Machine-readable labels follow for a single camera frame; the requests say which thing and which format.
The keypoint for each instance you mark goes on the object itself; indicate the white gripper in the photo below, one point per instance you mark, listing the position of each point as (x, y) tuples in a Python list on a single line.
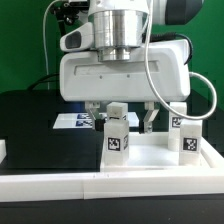
[(160, 71)]

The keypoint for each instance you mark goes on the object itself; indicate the white square tabletop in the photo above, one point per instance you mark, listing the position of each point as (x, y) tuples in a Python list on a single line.
[(150, 152)]

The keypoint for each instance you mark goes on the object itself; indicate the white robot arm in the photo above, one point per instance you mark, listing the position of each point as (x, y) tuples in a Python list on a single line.
[(114, 57)]

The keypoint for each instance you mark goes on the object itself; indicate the white marker sheet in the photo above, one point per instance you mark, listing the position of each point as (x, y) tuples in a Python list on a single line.
[(82, 120)]

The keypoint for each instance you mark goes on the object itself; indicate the white U-shaped obstacle fence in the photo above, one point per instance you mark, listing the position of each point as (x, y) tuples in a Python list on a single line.
[(14, 188)]

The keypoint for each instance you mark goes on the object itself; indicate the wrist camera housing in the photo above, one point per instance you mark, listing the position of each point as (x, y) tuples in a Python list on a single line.
[(79, 39)]

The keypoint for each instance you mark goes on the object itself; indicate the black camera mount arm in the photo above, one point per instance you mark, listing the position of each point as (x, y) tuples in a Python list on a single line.
[(67, 13)]

